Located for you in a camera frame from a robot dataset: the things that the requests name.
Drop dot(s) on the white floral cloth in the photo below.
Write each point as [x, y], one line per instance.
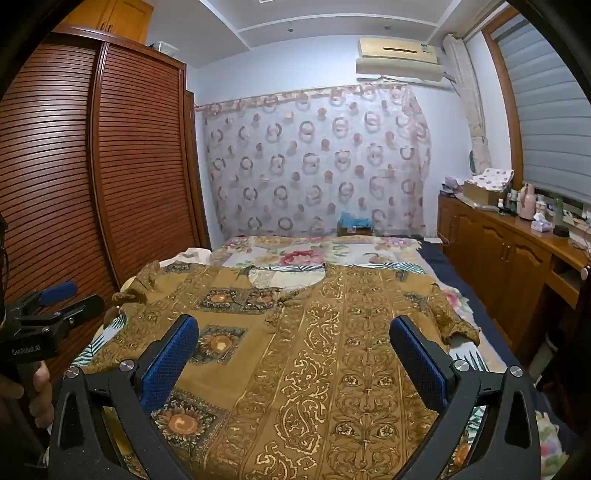
[496, 177]

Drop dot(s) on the wooden sideboard cabinet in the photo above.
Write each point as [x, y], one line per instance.
[498, 258]

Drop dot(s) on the wall air conditioner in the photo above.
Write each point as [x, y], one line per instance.
[397, 60]

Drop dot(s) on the palm leaf print sheet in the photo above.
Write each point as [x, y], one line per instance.
[467, 357]

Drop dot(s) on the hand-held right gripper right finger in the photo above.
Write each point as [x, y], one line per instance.
[422, 364]

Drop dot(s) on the wooden window frame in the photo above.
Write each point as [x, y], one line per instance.
[505, 92]

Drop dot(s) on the small purple box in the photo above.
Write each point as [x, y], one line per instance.
[450, 183]

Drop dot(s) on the wooden louvered wardrobe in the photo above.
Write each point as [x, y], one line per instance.
[138, 161]

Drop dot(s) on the cream pillow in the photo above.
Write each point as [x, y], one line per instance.
[198, 254]

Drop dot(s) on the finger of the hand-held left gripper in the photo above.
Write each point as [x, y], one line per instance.
[83, 307]
[57, 292]

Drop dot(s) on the grey window blind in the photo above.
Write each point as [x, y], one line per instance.
[549, 115]

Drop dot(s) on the pink thermos bottle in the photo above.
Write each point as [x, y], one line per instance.
[526, 201]

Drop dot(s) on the golden patterned shirt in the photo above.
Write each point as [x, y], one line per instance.
[295, 369]

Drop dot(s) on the clear plastic box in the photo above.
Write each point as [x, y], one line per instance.
[164, 46]

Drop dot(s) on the navy bed sheet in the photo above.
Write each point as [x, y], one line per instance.
[461, 281]

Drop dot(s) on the tissue pack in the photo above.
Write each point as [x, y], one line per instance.
[539, 224]

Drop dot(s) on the dark glass bottle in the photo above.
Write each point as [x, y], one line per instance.
[509, 201]

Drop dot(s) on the person's left hand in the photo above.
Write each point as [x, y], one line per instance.
[40, 397]

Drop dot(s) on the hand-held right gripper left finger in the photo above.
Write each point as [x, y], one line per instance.
[168, 364]

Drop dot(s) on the tied floral curtain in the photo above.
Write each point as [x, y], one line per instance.
[475, 124]

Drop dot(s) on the green bottle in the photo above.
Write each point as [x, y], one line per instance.
[558, 210]

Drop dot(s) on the small black object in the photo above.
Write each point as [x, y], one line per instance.
[561, 230]

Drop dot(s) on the circle patterned sheer curtain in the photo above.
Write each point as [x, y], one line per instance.
[314, 161]

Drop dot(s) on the wooden overhead cupboard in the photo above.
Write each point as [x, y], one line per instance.
[115, 16]

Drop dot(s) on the cream floral blanket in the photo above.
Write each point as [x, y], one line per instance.
[295, 256]

